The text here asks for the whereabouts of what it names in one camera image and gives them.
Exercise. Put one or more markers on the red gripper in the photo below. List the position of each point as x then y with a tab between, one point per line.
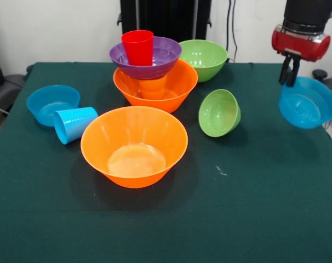
300	45

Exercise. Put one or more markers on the large green bowl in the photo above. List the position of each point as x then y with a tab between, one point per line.
207	60

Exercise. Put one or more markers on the small green bowl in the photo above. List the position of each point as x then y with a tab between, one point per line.
218	113

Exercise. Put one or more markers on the orange cup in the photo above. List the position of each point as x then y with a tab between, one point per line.
153	89

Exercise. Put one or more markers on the dark green table cloth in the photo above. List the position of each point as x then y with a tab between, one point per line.
166	224

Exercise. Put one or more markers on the large orange bowl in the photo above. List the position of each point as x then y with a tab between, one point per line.
133	137
182	85

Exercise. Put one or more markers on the purple bowl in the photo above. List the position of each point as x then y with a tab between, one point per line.
166	54

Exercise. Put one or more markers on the red cup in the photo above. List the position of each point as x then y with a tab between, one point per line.
138	49

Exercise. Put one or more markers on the blue bowl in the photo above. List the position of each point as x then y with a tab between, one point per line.
51	101
308	107

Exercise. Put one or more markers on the blue cup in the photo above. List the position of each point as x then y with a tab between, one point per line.
73	124

